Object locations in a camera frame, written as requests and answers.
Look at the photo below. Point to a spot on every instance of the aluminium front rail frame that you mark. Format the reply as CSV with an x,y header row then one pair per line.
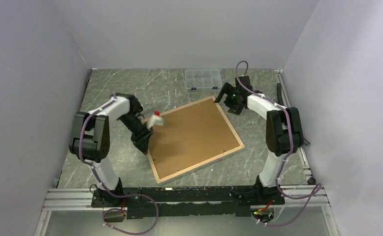
x,y
295,196

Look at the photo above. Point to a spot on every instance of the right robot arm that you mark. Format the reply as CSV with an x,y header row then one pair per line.
x,y
284,134

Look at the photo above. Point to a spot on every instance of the clear plastic organizer box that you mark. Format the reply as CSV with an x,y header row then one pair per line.
x,y
199,79

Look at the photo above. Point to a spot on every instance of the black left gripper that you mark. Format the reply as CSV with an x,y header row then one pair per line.
x,y
141,139

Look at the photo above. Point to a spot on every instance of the aluminium table edge rail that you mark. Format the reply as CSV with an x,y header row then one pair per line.
x,y
288,101

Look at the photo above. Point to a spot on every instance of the white wooden picture frame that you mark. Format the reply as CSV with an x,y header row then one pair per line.
x,y
204,163

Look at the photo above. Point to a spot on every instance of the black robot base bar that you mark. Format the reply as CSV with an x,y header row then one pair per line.
x,y
185,201

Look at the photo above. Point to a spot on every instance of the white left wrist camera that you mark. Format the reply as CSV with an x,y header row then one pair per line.
x,y
155,119

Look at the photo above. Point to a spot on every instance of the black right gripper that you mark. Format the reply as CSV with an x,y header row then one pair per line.
x,y
226,88

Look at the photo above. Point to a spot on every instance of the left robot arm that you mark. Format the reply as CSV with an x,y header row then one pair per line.
x,y
90,137

